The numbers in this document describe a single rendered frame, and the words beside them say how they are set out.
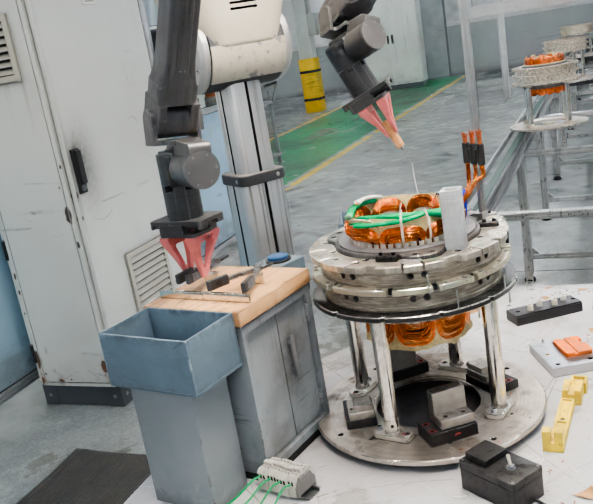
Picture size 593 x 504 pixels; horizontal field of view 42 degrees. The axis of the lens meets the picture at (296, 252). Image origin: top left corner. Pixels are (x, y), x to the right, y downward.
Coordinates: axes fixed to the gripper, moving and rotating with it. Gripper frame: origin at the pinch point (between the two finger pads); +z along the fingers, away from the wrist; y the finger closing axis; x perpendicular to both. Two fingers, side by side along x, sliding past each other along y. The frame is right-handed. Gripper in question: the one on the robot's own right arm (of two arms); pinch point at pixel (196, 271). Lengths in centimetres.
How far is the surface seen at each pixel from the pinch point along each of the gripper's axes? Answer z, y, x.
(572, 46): -2, -41, 502
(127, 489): 108, -114, 75
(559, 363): 29, 47, 38
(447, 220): -4.6, 38.7, 11.5
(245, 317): 4.6, 13.3, -7.0
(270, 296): 3.8, 13.5, -0.1
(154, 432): 19.6, 0.5, -17.1
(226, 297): 2.5, 8.6, -4.6
